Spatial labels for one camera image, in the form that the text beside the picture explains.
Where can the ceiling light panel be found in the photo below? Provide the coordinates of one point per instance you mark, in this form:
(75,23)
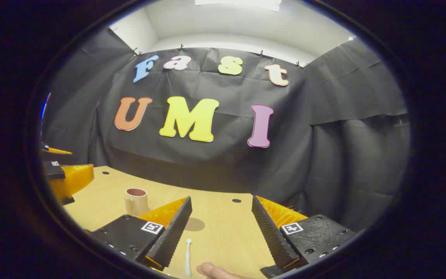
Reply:
(238,4)

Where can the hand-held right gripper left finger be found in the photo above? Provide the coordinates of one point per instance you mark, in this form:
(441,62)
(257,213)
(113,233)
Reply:
(172,236)

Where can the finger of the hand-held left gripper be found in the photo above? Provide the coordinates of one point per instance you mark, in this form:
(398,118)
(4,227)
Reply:
(50,156)
(54,170)

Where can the round brown coaster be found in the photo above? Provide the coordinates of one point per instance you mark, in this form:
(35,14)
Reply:
(196,224)

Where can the black backdrop cloth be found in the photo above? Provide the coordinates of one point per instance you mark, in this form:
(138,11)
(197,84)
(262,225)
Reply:
(227,166)

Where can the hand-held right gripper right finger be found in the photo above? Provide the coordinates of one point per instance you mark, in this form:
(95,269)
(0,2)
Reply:
(271,236)

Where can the wooden desktop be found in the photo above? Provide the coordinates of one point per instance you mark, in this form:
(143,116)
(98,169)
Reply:
(223,232)

